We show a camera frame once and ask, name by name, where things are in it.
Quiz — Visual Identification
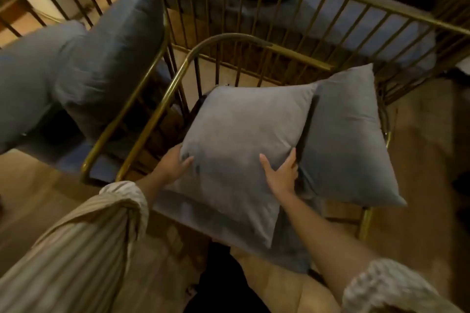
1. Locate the person's left hand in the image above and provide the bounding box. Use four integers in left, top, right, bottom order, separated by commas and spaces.
154, 144, 195, 187

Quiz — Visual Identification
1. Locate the person's right hand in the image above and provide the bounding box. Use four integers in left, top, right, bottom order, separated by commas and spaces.
259, 147, 299, 200

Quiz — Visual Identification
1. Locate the grey square pillow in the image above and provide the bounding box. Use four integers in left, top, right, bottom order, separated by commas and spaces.
0, 20, 89, 154
53, 0, 166, 141
297, 63, 408, 208
165, 83, 318, 249

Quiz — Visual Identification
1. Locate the person's right forearm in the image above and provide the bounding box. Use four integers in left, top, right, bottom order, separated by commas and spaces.
277, 191, 380, 304

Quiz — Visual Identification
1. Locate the person's left forearm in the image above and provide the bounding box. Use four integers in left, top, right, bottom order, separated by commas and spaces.
135, 172, 166, 211

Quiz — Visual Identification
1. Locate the gold metal chair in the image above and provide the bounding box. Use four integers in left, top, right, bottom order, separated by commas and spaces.
0, 0, 172, 186
115, 33, 394, 241

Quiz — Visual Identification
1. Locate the beige striped shirt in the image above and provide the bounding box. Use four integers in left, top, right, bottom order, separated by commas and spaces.
0, 181, 466, 313

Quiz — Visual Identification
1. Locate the long grey seat cushion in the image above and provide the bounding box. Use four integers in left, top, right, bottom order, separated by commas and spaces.
228, 0, 438, 72

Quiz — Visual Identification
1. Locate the gold metal sofa frame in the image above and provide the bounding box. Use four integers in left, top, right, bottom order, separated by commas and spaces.
121, 0, 470, 105

